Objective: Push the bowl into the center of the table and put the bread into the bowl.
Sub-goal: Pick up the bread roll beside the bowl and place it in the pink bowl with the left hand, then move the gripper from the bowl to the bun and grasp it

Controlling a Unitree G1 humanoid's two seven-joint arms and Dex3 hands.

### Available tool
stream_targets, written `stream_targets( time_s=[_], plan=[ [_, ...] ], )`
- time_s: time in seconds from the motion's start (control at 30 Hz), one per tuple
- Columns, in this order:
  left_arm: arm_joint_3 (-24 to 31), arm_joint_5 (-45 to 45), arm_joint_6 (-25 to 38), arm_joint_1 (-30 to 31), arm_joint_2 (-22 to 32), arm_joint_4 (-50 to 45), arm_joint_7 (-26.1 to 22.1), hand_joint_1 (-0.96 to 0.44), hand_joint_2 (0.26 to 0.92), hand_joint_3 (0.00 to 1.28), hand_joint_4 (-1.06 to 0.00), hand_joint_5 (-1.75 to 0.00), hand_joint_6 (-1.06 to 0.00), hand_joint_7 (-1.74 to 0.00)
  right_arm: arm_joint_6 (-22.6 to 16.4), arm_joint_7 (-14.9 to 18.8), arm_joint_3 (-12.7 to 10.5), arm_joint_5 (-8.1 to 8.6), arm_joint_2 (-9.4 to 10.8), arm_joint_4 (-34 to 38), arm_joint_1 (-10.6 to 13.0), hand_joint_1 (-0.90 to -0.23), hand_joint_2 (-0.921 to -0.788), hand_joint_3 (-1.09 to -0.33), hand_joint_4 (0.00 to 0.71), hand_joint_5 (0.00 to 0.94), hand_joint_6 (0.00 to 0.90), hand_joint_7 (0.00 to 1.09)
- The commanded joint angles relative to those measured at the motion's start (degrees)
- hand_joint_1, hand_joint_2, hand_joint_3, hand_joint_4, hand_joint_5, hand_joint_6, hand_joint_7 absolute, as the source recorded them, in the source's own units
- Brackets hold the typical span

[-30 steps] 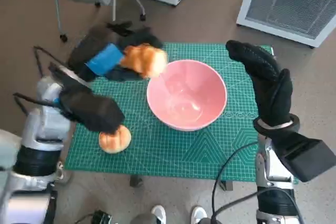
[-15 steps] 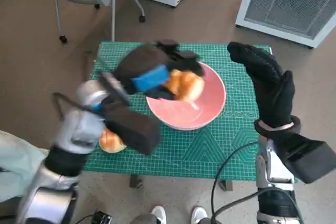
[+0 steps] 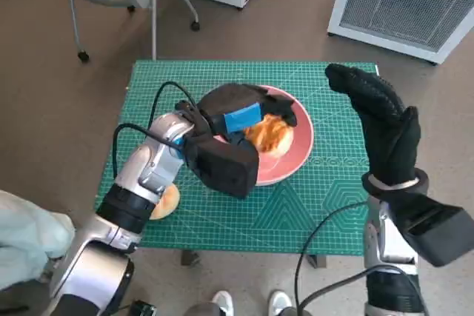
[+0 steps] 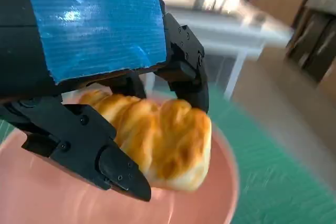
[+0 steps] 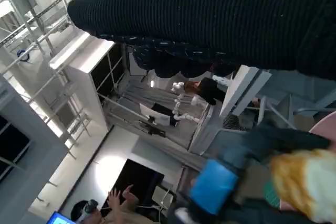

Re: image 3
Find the pale blue cloth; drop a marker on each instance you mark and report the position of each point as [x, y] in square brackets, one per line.
[26, 227]

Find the white shoe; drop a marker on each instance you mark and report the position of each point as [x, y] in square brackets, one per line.
[222, 301]
[277, 301]

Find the pink bowl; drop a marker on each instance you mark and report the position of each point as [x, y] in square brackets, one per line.
[296, 153]

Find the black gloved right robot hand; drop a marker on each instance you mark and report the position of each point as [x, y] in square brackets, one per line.
[392, 138]

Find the green cutting mat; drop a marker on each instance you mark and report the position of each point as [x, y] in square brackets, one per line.
[229, 227]

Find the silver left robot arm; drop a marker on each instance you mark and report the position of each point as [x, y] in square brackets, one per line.
[126, 208]

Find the round toy bread bun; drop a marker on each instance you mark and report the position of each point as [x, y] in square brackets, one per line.
[168, 203]

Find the white metal stand frame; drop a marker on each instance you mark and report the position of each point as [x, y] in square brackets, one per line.
[154, 16]

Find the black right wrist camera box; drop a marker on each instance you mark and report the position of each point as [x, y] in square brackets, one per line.
[437, 227]

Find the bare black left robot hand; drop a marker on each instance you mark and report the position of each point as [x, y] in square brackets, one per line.
[237, 103]

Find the black electronics box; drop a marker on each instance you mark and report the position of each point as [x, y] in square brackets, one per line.
[142, 308]

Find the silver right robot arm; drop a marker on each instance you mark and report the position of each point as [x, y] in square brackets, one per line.
[389, 249]

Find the white ventilated appliance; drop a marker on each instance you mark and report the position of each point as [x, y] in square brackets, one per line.
[396, 5]

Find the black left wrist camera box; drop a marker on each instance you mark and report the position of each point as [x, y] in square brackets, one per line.
[226, 168]

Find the orange striped toy bread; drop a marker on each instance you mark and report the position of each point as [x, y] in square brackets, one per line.
[272, 138]

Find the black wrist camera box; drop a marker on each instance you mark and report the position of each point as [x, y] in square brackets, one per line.
[437, 227]
[226, 168]

